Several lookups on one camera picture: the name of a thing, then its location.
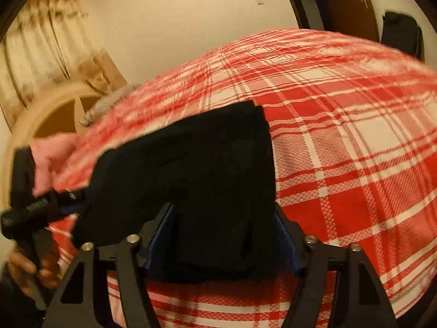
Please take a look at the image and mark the black pants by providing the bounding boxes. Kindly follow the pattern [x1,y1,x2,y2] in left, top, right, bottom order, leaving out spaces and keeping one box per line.
[72,101,297,282]

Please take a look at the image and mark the person left hand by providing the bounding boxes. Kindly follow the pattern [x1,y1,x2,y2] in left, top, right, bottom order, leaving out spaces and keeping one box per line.
[7,233,60,299]

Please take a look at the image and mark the pink folded quilt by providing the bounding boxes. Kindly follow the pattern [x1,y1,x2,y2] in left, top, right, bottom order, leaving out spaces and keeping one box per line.
[29,133,78,196]

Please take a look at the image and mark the cream wooden headboard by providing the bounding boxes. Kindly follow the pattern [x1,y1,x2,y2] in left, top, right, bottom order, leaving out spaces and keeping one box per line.
[1,81,104,209]

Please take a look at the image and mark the grey striped pillow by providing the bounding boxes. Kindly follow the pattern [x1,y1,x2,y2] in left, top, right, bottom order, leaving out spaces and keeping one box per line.
[79,84,139,127]

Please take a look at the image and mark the red plaid bed sheet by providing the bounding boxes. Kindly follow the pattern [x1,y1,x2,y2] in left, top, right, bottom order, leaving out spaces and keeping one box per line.
[54,30,436,318]

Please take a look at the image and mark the beige floral curtain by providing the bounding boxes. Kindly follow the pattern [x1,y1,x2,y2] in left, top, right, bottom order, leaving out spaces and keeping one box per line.
[1,0,127,127]

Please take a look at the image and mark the black bag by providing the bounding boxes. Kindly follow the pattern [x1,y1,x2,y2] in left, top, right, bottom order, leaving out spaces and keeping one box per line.
[381,11,424,61]

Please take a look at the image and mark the brown wooden door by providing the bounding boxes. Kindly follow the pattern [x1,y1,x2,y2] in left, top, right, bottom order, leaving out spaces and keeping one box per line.
[323,0,379,42]

